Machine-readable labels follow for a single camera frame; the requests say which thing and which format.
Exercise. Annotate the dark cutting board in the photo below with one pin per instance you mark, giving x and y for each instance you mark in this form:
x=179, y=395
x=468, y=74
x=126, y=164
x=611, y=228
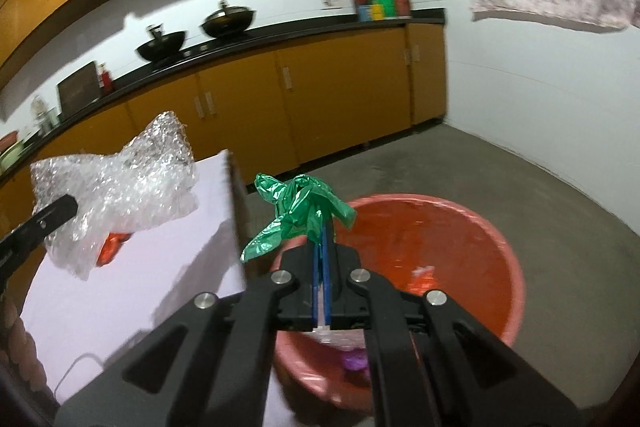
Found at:
x=77, y=89

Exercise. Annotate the black gas cooktop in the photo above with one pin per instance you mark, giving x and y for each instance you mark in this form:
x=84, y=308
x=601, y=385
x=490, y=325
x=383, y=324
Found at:
x=200, y=49

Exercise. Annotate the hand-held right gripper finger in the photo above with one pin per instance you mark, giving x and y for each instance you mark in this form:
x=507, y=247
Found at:
x=316, y=287
x=326, y=287

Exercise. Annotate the white table cloth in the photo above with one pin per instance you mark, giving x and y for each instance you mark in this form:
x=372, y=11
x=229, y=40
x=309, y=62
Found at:
x=150, y=282

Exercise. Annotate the small blue box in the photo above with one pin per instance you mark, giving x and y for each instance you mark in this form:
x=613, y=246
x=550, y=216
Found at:
x=363, y=13

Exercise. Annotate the small yellow box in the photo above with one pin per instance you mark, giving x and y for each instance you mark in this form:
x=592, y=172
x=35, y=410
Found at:
x=377, y=13

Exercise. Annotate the wooden base cabinet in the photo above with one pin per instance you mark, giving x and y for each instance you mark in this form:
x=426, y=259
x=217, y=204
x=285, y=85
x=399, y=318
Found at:
x=325, y=97

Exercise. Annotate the black wok with lid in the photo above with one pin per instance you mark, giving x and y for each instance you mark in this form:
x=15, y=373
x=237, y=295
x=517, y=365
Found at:
x=227, y=22

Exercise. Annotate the black countertop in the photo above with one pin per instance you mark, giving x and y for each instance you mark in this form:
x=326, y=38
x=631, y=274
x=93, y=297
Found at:
x=310, y=27

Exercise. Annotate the clear bubble wrap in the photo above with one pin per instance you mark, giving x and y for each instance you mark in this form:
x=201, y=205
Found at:
x=125, y=187

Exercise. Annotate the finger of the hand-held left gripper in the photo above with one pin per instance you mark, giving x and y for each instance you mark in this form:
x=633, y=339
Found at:
x=35, y=227

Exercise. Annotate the dark green plastic bag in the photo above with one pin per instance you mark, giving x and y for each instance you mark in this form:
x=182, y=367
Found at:
x=295, y=212

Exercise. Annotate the red bottle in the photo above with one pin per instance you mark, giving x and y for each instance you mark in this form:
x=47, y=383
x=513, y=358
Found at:
x=105, y=79

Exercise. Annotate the purple wrapper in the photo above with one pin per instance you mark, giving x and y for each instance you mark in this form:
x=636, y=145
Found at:
x=356, y=362

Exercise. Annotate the red bowl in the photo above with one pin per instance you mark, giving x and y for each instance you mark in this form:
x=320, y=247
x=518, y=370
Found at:
x=7, y=141

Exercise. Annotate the pale green bowl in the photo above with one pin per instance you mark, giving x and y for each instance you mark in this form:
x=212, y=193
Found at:
x=10, y=159

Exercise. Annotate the red plastic bin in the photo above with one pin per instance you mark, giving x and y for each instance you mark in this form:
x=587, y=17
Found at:
x=500, y=307

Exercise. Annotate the orange plastic bag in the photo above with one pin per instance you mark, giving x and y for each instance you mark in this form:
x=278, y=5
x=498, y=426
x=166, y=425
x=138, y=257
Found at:
x=110, y=252

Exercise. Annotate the green box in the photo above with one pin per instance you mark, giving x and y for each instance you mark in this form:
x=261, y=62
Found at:
x=385, y=2

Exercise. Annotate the glass jars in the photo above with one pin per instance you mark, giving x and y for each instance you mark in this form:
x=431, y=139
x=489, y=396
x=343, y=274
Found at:
x=45, y=114

